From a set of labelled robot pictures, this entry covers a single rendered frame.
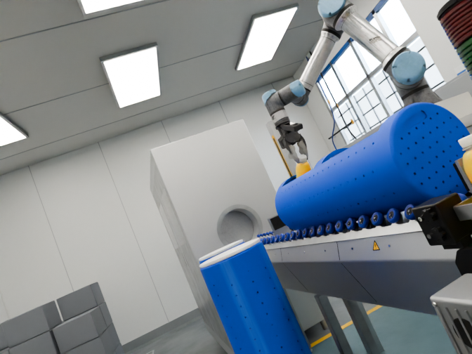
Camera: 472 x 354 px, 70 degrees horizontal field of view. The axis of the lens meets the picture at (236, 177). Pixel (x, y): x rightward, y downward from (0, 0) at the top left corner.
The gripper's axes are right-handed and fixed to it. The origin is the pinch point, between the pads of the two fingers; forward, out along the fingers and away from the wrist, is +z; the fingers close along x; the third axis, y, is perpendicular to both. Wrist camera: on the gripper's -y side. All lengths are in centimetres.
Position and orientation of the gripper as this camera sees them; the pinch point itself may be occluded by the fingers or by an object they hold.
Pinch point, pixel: (302, 158)
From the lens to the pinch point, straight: 156.8
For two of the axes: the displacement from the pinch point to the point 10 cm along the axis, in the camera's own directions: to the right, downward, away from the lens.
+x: -8.8, 3.5, -3.2
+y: -2.4, 2.5, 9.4
